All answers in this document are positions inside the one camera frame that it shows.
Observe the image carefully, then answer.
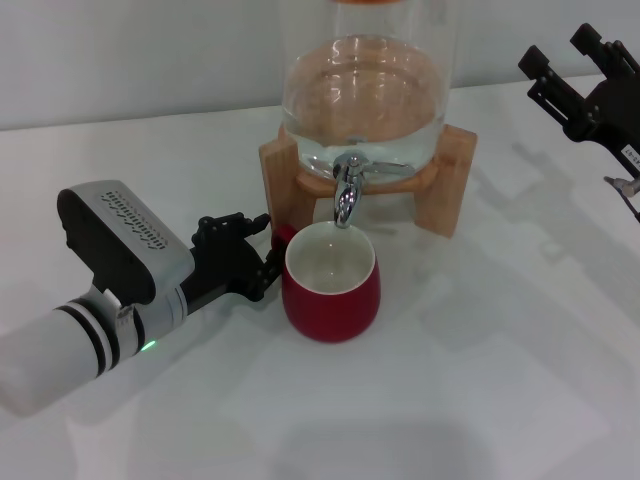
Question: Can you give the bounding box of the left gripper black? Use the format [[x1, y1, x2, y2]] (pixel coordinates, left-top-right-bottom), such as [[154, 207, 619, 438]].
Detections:
[[177, 212, 287, 316]]

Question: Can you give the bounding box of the grey cable connector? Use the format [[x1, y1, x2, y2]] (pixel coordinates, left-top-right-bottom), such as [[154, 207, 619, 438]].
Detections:
[[603, 174, 640, 224]]

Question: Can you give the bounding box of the wooden dispenser stand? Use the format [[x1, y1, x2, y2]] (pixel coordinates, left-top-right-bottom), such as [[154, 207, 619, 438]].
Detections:
[[259, 123, 477, 239]]

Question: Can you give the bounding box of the glass water dispenser jar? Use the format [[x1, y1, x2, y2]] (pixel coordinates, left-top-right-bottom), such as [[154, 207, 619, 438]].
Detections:
[[279, 0, 459, 181]]

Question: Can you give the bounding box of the red cup white inside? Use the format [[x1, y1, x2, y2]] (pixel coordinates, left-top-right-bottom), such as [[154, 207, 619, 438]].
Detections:
[[272, 223, 381, 344]]

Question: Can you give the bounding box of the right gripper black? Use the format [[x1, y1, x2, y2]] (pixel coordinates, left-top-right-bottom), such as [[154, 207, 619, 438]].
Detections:
[[518, 22, 640, 176]]

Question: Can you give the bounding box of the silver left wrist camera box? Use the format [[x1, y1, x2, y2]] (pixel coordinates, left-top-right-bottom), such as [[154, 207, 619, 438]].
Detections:
[[56, 179, 194, 306]]

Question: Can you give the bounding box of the chrome faucet tap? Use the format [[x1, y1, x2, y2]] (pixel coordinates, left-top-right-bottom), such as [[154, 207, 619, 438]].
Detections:
[[332, 152, 416, 230]]

